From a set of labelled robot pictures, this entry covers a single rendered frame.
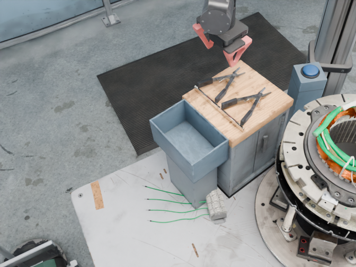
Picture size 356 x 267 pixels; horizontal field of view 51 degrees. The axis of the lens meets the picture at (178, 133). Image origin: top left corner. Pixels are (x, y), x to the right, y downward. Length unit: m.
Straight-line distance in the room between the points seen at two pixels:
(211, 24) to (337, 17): 0.53
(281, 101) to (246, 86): 0.10
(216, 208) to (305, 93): 0.40
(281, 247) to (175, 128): 0.41
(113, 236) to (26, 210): 1.14
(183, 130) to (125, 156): 1.21
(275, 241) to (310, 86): 0.42
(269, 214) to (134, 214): 0.38
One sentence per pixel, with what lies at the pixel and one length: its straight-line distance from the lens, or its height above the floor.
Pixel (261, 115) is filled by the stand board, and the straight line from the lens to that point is 0.91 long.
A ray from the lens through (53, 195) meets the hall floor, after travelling 2.17.
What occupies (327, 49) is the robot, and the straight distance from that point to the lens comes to 1.25.
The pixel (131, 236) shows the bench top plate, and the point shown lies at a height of 0.78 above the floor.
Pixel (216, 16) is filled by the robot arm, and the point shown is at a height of 1.35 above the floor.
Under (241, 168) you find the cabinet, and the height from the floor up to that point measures 0.89.
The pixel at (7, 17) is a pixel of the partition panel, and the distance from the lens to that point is 2.89.
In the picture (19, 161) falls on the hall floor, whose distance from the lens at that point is 2.37.
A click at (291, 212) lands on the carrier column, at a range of 0.94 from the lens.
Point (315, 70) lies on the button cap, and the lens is 1.07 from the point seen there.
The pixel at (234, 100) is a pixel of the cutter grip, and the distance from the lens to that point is 0.90.
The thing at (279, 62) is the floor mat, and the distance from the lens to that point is 2.62.
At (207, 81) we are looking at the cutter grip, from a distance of 0.95.
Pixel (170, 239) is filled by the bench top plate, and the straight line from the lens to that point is 1.06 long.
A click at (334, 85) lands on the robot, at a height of 0.84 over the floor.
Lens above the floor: 1.77
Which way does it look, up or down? 53 degrees down
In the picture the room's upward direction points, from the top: 8 degrees counter-clockwise
